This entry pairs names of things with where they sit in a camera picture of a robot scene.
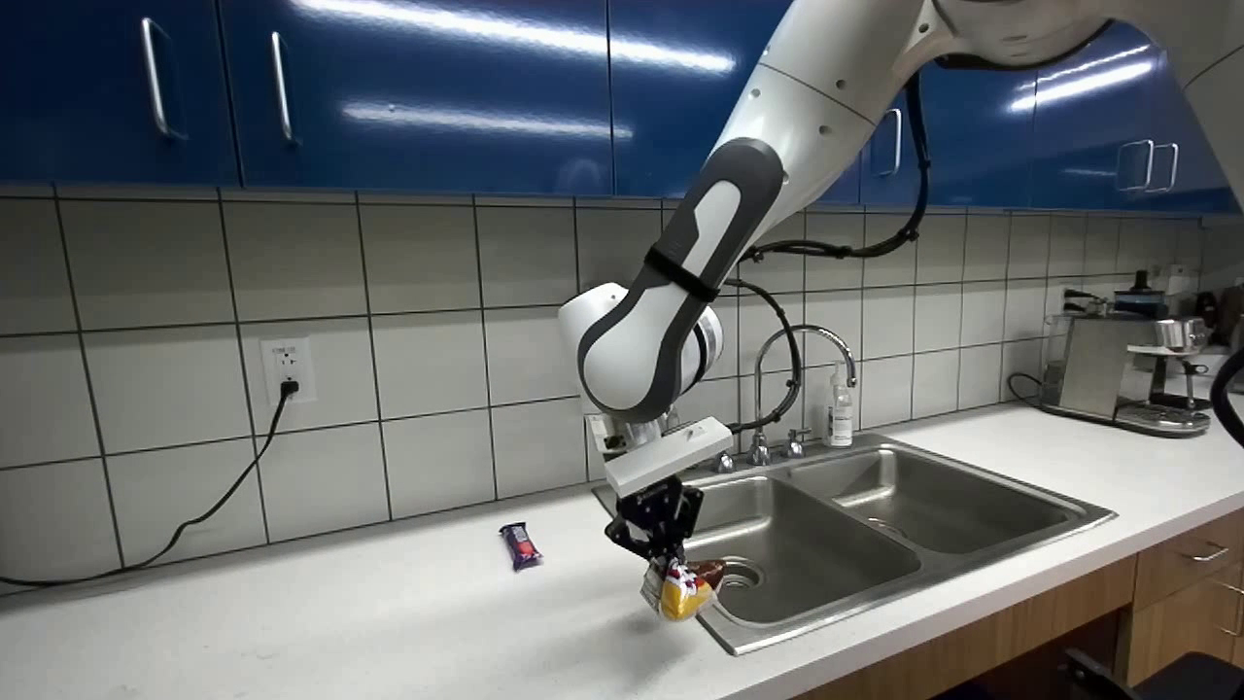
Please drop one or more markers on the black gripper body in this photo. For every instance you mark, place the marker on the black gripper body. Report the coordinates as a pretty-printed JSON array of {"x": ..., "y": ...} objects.
[{"x": 664, "y": 501}]

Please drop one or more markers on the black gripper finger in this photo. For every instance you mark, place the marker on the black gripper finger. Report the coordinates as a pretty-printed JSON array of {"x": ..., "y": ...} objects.
[
  {"x": 685, "y": 548},
  {"x": 633, "y": 535}
]

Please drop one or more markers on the yellow red chips packet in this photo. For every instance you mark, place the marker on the yellow red chips packet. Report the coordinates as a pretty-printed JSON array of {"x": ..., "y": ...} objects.
[{"x": 681, "y": 593}]

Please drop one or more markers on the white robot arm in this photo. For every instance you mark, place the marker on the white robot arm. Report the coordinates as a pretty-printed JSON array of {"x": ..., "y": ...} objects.
[{"x": 778, "y": 141}]

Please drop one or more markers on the stainless steel double sink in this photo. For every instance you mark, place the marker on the stainless steel double sink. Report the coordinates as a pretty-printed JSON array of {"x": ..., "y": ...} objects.
[{"x": 895, "y": 520}]

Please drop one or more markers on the purple candy bar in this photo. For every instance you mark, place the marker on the purple candy bar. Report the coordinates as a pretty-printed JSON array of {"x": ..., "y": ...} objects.
[{"x": 519, "y": 544}]

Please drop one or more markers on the white pump soap bottle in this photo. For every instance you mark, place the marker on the white pump soap bottle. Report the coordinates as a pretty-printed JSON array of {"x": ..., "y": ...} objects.
[{"x": 840, "y": 422}]

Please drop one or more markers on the chrome gooseneck faucet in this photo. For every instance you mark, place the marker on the chrome gooseneck faucet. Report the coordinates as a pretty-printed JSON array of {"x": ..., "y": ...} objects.
[{"x": 804, "y": 333}]

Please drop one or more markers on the blue upper cabinet door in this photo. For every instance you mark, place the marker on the blue upper cabinet door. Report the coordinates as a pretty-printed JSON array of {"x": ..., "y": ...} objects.
[
  {"x": 967, "y": 155},
  {"x": 664, "y": 116},
  {"x": 1091, "y": 141},
  {"x": 80, "y": 92},
  {"x": 1198, "y": 162},
  {"x": 428, "y": 141}
]

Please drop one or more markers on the wooden base cabinet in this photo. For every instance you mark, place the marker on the wooden base cabinet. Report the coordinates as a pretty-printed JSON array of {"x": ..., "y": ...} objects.
[{"x": 1076, "y": 606}]

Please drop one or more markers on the silver coffee machine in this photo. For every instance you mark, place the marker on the silver coffee machine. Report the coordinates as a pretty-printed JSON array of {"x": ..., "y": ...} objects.
[{"x": 1104, "y": 372}]

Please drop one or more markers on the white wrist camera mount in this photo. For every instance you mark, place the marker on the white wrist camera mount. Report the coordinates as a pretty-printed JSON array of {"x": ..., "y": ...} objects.
[{"x": 664, "y": 451}]

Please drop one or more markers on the white wall outlet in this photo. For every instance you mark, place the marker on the white wall outlet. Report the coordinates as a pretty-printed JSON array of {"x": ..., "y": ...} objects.
[{"x": 285, "y": 372}]

